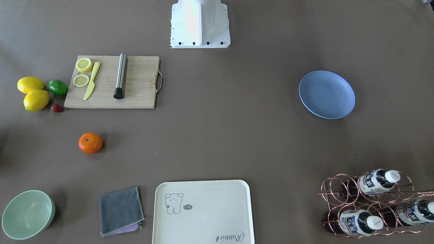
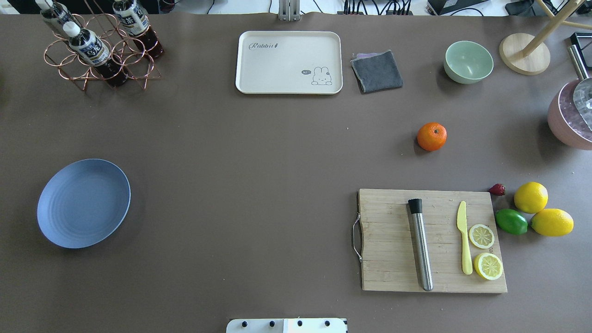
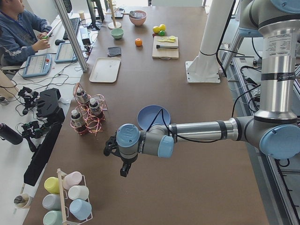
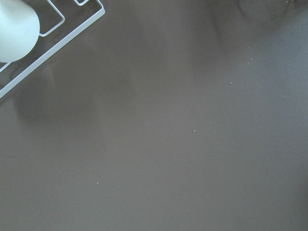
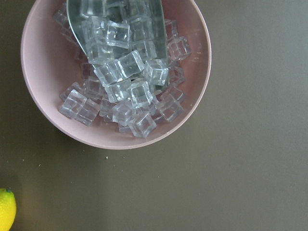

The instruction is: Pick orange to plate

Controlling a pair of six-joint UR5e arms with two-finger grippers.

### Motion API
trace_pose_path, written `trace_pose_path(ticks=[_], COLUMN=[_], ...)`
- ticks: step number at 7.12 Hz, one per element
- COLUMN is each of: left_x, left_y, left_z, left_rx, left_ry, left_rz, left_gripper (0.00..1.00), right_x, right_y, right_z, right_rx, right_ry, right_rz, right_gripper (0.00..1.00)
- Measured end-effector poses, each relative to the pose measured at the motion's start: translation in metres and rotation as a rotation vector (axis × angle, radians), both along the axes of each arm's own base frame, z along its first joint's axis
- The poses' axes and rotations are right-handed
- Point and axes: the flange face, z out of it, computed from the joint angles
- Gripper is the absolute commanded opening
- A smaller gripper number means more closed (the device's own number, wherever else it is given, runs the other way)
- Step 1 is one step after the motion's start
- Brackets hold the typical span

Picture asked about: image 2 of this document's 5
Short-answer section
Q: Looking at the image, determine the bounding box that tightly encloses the orange mandarin fruit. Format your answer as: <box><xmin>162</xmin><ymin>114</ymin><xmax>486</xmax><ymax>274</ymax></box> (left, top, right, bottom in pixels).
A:
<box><xmin>417</xmin><ymin>122</ymin><xmax>448</xmax><ymax>151</ymax></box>

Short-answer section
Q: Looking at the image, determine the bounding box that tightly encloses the blue round plate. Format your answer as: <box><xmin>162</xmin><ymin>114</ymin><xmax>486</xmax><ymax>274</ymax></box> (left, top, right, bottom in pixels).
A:
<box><xmin>37</xmin><ymin>159</ymin><xmax>131</xmax><ymax>249</ymax></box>

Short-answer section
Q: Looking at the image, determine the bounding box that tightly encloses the cream rabbit tray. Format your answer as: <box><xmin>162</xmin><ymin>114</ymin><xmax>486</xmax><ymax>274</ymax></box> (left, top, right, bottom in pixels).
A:
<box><xmin>235</xmin><ymin>31</ymin><xmax>343</xmax><ymax>94</ymax></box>

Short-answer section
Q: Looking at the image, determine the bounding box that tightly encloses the grey folded cloth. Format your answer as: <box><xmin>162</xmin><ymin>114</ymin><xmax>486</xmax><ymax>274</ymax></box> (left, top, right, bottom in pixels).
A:
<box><xmin>351</xmin><ymin>50</ymin><xmax>403</xmax><ymax>93</ymax></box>

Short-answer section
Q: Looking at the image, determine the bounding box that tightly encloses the steel muddler black tip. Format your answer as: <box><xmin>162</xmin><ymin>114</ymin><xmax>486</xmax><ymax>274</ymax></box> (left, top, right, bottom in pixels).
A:
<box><xmin>408</xmin><ymin>198</ymin><xmax>434</xmax><ymax>291</ymax></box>

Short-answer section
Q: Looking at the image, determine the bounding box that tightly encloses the wooden cutting board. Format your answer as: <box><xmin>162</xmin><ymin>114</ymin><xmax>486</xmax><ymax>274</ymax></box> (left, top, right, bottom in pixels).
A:
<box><xmin>358</xmin><ymin>188</ymin><xmax>507</xmax><ymax>294</ymax></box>

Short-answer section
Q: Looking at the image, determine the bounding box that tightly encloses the yellow plastic knife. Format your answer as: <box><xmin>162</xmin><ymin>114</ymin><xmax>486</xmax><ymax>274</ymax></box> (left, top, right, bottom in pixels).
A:
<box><xmin>456</xmin><ymin>201</ymin><xmax>473</xmax><ymax>275</ymax></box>

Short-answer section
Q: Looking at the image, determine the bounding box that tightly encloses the lemon slice upper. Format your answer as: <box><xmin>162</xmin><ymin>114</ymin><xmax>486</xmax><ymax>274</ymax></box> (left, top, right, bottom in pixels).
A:
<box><xmin>468</xmin><ymin>224</ymin><xmax>495</xmax><ymax>249</ymax></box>

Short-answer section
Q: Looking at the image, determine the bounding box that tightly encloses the lemon slice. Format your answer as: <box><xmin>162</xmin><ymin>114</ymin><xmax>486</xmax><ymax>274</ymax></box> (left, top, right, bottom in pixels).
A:
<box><xmin>474</xmin><ymin>253</ymin><xmax>504</xmax><ymax>280</ymax></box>
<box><xmin>468</xmin><ymin>224</ymin><xmax>495</xmax><ymax>249</ymax></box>

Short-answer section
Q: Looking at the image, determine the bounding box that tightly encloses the light green bowl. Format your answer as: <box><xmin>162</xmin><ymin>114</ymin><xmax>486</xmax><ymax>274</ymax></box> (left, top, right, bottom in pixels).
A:
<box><xmin>444</xmin><ymin>41</ymin><xmax>494</xmax><ymax>84</ymax></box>

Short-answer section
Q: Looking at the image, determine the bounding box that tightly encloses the red strawberry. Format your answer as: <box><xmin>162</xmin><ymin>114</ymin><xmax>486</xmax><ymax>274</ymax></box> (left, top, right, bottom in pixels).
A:
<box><xmin>488</xmin><ymin>183</ymin><xmax>506</xmax><ymax>196</ymax></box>

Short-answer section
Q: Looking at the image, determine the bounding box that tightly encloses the lemon slice lower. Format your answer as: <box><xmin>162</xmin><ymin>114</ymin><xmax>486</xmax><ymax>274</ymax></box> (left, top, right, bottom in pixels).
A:
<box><xmin>474</xmin><ymin>253</ymin><xmax>504</xmax><ymax>280</ymax></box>

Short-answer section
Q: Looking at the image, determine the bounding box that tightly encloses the tea bottle back right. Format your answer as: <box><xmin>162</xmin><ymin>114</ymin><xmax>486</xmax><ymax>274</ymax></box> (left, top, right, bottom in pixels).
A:
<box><xmin>112</xmin><ymin>0</ymin><xmax>164</xmax><ymax>59</ymax></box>

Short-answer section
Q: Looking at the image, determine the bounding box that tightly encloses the tea bottle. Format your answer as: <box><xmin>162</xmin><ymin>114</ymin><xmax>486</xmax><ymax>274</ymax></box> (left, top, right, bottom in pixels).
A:
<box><xmin>63</xmin><ymin>21</ymin><xmax>128</xmax><ymax>87</ymax></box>
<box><xmin>35</xmin><ymin>0</ymin><xmax>78</xmax><ymax>37</ymax></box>
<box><xmin>112</xmin><ymin>0</ymin><xmax>164</xmax><ymax>59</ymax></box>

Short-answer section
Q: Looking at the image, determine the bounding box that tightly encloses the green lime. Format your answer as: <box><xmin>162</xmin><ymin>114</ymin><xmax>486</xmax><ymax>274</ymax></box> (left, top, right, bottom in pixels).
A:
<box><xmin>495</xmin><ymin>209</ymin><xmax>529</xmax><ymax>235</ymax></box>

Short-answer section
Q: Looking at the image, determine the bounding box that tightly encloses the whole lemon upper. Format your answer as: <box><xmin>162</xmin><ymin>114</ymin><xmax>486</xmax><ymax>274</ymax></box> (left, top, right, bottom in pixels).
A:
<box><xmin>514</xmin><ymin>182</ymin><xmax>549</xmax><ymax>214</ymax></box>

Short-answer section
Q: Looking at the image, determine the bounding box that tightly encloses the whole lemon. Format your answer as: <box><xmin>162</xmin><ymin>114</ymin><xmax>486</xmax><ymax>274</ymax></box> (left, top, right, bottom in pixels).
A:
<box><xmin>514</xmin><ymin>182</ymin><xmax>549</xmax><ymax>214</ymax></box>
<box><xmin>531</xmin><ymin>209</ymin><xmax>574</xmax><ymax>237</ymax></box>

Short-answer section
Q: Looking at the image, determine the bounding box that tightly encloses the tea bottle front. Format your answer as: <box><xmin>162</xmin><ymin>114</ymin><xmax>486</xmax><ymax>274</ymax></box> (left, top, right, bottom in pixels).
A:
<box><xmin>63</xmin><ymin>21</ymin><xmax>128</xmax><ymax>87</ymax></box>

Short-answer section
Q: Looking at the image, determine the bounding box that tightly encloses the wooden round-base stand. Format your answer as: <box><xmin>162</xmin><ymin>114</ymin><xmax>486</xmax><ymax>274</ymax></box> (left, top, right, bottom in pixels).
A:
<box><xmin>499</xmin><ymin>0</ymin><xmax>592</xmax><ymax>75</ymax></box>

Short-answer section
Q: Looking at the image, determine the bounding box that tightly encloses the whole lemon lower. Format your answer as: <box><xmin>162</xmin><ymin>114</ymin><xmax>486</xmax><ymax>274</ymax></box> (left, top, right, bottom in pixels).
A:
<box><xmin>531</xmin><ymin>209</ymin><xmax>574</xmax><ymax>237</ymax></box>

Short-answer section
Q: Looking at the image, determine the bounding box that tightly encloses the pink pot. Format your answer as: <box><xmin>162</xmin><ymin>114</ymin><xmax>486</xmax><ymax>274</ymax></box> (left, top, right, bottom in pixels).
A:
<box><xmin>548</xmin><ymin>80</ymin><xmax>592</xmax><ymax>150</ymax></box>

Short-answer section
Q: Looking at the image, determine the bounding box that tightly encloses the tea bottle back left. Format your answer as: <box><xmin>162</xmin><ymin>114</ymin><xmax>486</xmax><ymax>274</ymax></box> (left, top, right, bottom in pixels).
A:
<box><xmin>35</xmin><ymin>0</ymin><xmax>78</xmax><ymax>37</ymax></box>

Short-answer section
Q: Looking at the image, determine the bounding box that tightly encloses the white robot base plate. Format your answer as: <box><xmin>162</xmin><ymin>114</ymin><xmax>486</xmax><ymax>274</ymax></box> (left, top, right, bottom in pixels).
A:
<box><xmin>226</xmin><ymin>318</ymin><xmax>348</xmax><ymax>333</ymax></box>

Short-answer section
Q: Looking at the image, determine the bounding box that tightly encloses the copper wire bottle rack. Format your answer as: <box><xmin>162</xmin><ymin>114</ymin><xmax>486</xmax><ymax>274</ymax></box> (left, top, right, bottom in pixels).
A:
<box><xmin>43</xmin><ymin>0</ymin><xmax>160</xmax><ymax>91</ymax></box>

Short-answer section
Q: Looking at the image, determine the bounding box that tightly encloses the steel pot handle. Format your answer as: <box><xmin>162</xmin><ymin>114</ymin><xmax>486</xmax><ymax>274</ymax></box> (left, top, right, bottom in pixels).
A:
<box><xmin>568</xmin><ymin>44</ymin><xmax>589</xmax><ymax>80</ymax></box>

